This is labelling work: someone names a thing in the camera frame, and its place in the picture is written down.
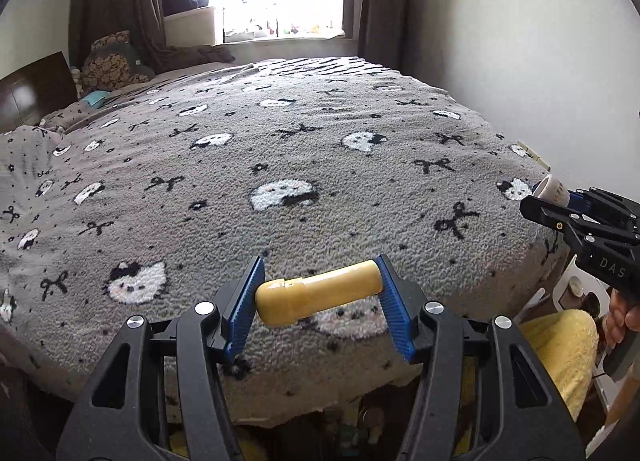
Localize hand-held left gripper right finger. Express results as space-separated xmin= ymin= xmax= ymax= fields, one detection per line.
xmin=376 ymin=254 xmax=586 ymax=461

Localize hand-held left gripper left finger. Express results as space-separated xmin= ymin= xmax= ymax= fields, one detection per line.
xmin=56 ymin=255 xmax=266 ymax=461

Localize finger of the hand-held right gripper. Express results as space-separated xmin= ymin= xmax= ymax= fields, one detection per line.
xmin=567 ymin=186 xmax=640 ymax=228
xmin=519 ymin=195 xmax=590 ymax=243

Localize small white jar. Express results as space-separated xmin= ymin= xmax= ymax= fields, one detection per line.
xmin=533 ymin=174 xmax=571 ymax=207

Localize small yellow tube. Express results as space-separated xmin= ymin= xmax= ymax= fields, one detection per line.
xmin=255 ymin=259 xmax=385 ymax=327

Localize person's right hand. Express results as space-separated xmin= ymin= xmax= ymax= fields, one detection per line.
xmin=602 ymin=289 xmax=640 ymax=358

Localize grey printed fleece blanket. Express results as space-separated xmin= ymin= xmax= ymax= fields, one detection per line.
xmin=0 ymin=57 xmax=577 ymax=431

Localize grey flower print pillow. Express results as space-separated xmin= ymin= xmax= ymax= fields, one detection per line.
xmin=0 ymin=124 xmax=63 ymax=222

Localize brown floral cushion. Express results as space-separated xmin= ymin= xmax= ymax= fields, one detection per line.
xmin=79 ymin=30 xmax=157 ymax=92

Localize white storage box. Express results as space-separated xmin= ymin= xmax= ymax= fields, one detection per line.
xmin=163 ymin=6 xmax=217 ymax=47

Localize dark wooden headboard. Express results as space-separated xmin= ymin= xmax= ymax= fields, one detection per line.
xmin=0 ymin=51 xmax=79 ymax=134

